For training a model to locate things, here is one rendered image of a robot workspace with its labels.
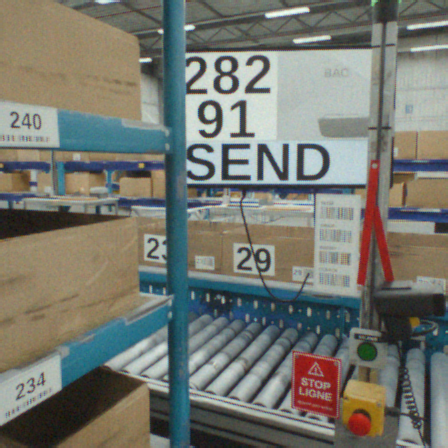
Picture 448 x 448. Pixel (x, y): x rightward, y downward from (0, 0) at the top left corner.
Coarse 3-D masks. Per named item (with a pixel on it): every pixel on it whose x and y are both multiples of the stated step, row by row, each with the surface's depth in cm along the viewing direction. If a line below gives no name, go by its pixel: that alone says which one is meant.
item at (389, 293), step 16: (384, 288) 77; (400, 288) 76; (416, 288) 75; (432, 288) 75; (384, 304) 77; (400, 304) 76; (416, 304) 74; (432, 304) 74; (384, 320) 79; (400, 320) 77; (416, 320) 77; (384, 336) 79; (400, 336) 77
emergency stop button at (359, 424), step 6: (354, 414) 78; (360, 414) 78; (348, 420) 78; (354, 420) 77; (360, 420) 77; (366, 420) 77; (354, 426) 77; (360, 426) 77; (366, 426) 76; (354, 432) 77; (360, 432) 77; (366, 432) 77
